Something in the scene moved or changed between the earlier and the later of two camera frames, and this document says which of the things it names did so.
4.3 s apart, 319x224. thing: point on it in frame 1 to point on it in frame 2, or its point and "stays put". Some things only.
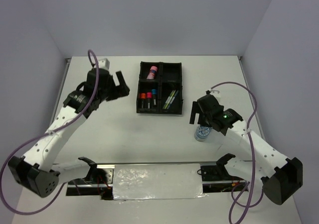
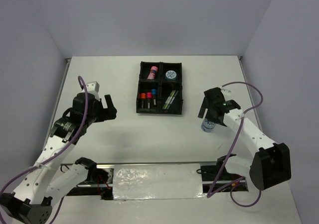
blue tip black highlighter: (154, 100) stays put
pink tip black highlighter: (149, 102) stays put
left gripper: (119, 91) to (106, 113)
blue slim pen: (174, 97) stays put
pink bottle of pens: (152, 71) stays put
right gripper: (196, 109) to (205, 106)
